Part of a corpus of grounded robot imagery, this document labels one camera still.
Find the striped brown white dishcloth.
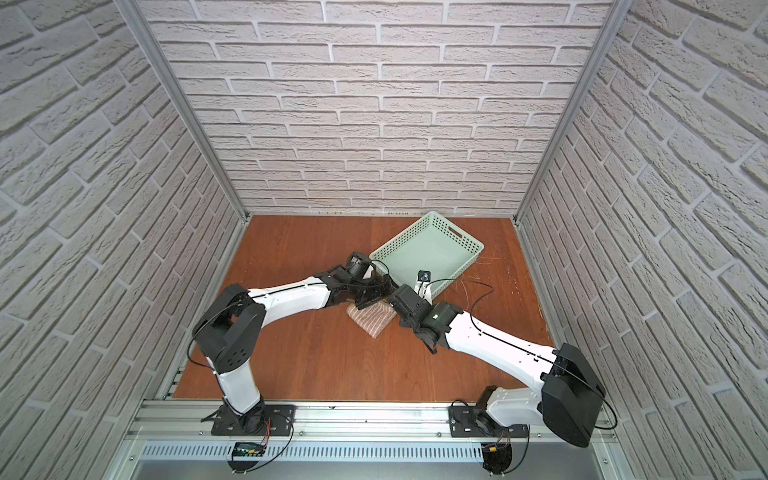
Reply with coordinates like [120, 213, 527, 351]
[346, 300, 396, 338]

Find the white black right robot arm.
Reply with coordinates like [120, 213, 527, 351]
[387, 285, 606, 448]

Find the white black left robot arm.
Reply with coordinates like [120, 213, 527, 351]
[193, 266, 395, 417]

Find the mint green perforated basket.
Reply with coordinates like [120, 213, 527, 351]
[369, 211, 484, 300]

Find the perforated metal vent strip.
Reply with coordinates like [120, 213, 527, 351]
[139, 440, 482, 463]

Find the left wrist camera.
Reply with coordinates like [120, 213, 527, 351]
[346, 252, 371, 280]

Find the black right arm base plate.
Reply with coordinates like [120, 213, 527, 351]
[448, 403, 530, 439]

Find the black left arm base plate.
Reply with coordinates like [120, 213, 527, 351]
[202, 404, 296, 437]

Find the right controller board with wires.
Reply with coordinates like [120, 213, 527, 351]
[481, 443, 514, 475]

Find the controller board with wires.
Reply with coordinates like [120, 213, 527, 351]
[228, 442, 266, 474]
[481, 443, 514, 475]

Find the left controller board with wires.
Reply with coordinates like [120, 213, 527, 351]
[228, 442, 266, 474]

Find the aluminium front rail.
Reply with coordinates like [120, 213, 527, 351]
[119, 400, 619, 445]

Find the aluminium corner post left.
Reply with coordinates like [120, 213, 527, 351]
[115, 0, 249, 224]

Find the aluminium corner post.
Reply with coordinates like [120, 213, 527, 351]
[115, 0, 249, 224]
[513, 0, 633, 226]

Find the aluminium corner post right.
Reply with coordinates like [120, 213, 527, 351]
[513, 0, 633, 226]

